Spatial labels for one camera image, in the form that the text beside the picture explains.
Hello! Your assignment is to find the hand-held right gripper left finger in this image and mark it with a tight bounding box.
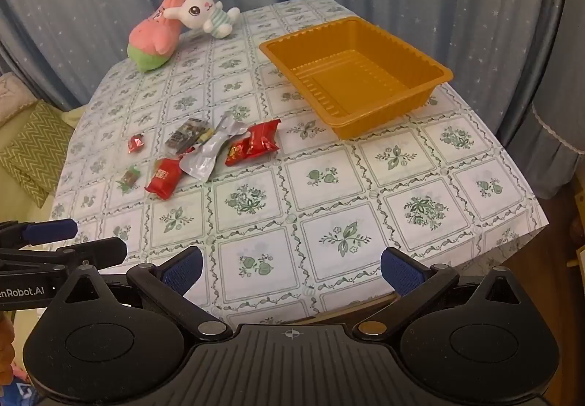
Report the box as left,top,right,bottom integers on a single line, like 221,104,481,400
58,246,234,341

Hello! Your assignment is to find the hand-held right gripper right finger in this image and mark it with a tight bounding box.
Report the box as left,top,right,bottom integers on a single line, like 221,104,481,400
353,247,526,340

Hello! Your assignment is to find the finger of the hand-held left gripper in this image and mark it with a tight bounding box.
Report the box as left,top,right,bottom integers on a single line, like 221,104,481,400
0,237,128,273
0,219,78,248

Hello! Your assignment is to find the small green candy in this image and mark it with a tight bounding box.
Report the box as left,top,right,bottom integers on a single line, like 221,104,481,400
116,165,142,194

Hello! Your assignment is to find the silver foil snack packet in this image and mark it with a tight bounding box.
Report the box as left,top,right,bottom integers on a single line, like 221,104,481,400
179,110,250,181

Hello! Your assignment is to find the golden plastic tray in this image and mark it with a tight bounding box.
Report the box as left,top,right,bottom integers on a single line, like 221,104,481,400
258,16,454,141

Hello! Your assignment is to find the person's left forearm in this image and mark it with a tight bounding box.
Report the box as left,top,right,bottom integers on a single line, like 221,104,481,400
0,312,15,372

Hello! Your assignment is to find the green zigzag pillow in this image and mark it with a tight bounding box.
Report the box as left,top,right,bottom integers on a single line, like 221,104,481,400
0,100,76,208

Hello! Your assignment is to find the blue patterned cloth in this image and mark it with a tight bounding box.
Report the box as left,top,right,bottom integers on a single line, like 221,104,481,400
0,376,30,406

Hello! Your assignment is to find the clear dark snack packet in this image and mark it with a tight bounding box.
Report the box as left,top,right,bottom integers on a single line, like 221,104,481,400
163,118,207,156

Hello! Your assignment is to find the beige embroidered pillow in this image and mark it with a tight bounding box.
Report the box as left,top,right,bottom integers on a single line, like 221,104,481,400
0,72,39,126

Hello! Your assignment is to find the pink starfish plush toy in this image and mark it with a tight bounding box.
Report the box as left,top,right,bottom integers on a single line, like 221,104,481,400
127,0,189,74

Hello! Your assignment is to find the white bunny plush toy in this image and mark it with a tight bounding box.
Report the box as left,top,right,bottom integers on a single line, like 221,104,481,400
163,0,241,39

